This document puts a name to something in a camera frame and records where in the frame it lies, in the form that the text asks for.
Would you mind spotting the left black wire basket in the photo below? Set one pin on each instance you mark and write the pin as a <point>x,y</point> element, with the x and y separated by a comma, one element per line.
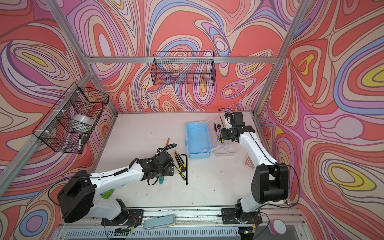
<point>61,133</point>

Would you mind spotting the black ratchet wrench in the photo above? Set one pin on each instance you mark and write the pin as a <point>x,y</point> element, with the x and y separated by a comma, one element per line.
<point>216,132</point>

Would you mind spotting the back black wire basket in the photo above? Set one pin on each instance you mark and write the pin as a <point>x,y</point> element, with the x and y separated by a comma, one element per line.
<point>178,68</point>

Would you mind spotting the silver tape roll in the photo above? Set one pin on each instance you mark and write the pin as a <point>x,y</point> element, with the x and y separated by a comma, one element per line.
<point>83,119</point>

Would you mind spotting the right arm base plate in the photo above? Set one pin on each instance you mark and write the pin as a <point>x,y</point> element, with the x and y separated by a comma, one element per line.
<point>231,216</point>

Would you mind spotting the large black hex key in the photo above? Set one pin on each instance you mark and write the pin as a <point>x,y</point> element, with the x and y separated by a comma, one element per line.
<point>184,156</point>

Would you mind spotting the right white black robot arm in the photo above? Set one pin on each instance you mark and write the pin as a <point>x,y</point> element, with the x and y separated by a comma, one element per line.
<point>270,183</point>

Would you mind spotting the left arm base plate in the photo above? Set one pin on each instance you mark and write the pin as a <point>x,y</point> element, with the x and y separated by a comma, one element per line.
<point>131,218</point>

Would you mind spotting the yellow black utility knife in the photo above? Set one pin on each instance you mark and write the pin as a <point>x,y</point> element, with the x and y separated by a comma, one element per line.
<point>180,162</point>

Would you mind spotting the black marker pen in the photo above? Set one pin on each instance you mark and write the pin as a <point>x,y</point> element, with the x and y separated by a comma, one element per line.
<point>80,144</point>

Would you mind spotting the blue plastic tool box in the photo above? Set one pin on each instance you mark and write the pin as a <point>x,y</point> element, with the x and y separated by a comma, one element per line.
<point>201,140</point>

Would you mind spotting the black wire basket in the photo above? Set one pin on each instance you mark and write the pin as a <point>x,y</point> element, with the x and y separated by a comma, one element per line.
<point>61,133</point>
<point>178,68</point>

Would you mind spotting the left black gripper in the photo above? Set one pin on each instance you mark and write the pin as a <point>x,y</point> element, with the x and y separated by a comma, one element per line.
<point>168,172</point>

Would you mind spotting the pink calculator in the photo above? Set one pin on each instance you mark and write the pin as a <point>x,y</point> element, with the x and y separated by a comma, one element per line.
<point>248,163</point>

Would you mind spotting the green packet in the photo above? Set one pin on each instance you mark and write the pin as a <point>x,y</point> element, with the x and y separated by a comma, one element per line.
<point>107,194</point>

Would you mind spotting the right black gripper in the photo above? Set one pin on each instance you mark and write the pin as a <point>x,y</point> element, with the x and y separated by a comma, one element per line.
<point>224,133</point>

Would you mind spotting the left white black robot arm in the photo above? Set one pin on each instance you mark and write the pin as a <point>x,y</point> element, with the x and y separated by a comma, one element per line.
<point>81,197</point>

